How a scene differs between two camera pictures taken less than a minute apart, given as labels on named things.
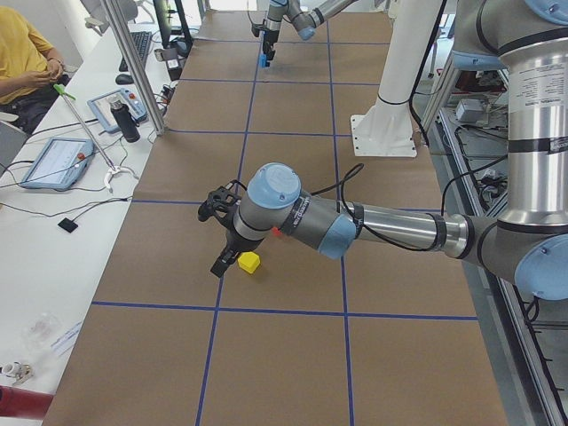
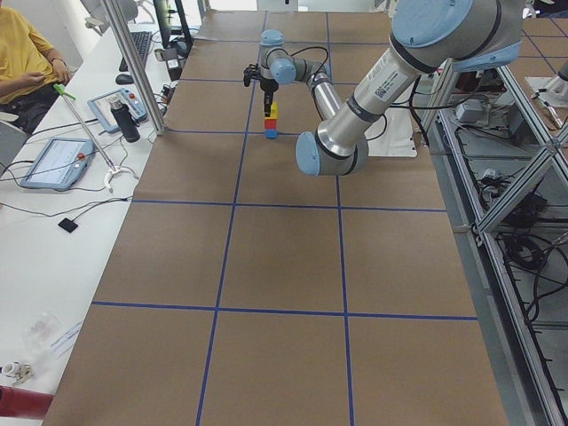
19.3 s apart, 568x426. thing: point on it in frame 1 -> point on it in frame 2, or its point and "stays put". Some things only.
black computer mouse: (124, 79) stays put
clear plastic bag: (40, 331) stays put
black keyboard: (141, 41) stays put
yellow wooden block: (248, 261) -> (273, 111)
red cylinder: (24, 403) stays put
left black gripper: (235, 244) -> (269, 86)
